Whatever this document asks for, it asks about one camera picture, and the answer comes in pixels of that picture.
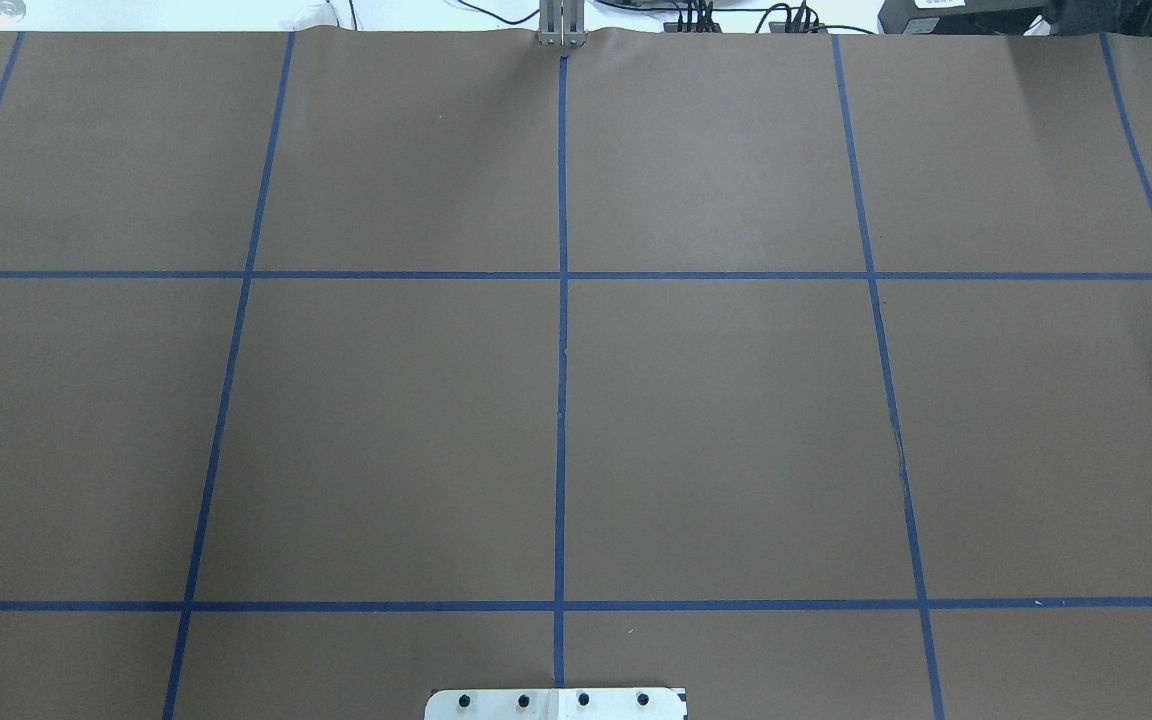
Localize aluminium frame post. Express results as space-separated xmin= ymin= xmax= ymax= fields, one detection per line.
xmin=536 ymin=0 xmax=588 ymax=47

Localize white camera stand pedestal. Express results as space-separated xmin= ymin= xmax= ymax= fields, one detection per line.
xmin=424 ymin=687 xmax=689 ymax=719

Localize brown paper table cover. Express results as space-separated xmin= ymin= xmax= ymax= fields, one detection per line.
xmin=0 ymin=26 xmax=1152 ymax=719

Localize black box with label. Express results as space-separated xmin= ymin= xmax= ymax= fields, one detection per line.
xmin=877 ymin=1 xmax=1047 ymax=36

